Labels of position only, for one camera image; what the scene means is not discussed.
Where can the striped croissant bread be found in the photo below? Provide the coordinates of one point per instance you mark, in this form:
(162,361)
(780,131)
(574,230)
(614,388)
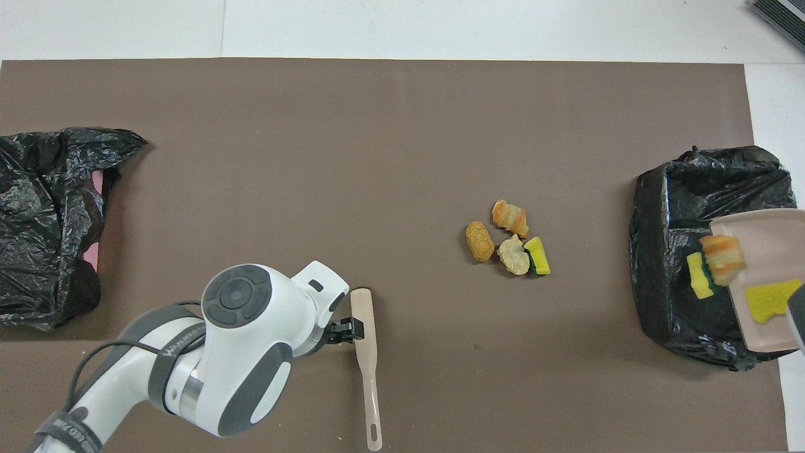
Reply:
(722,258)

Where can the beige plastic dustpan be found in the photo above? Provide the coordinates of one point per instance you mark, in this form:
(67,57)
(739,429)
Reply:
(770,251)

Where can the pink plastic bin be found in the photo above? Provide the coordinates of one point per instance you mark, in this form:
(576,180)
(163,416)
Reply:
(93,255)

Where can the beige hand brush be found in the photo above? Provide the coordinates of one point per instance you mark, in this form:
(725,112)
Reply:
(363,314)

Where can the bin lined with black bag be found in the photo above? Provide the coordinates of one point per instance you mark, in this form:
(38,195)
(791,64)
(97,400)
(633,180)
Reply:
(666,283)

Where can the crumpled black trash bag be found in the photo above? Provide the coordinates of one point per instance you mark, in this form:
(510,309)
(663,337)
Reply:
(38,289)

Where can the pale bread piece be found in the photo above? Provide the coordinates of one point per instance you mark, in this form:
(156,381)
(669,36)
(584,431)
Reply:
(514,258)

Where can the grey ribbed device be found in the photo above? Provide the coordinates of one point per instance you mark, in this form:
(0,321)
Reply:
(786,16)

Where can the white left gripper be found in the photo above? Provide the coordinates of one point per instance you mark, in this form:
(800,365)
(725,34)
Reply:
(333,296)

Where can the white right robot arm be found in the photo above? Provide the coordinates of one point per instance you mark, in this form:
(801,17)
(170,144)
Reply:
(799,321)

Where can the golden croissant bread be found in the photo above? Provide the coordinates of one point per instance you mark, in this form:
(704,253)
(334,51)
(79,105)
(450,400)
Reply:
(509,217)

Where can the brown table mat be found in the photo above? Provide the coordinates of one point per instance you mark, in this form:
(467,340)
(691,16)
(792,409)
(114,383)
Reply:
(440,113)

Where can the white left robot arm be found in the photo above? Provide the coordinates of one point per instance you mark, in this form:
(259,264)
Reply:
(236,296)

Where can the yellow green sponge piece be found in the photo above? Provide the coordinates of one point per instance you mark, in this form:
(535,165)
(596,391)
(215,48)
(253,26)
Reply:
(539,258)

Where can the brown oval bread roll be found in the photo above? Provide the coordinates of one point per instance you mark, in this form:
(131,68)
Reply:
(480,242)

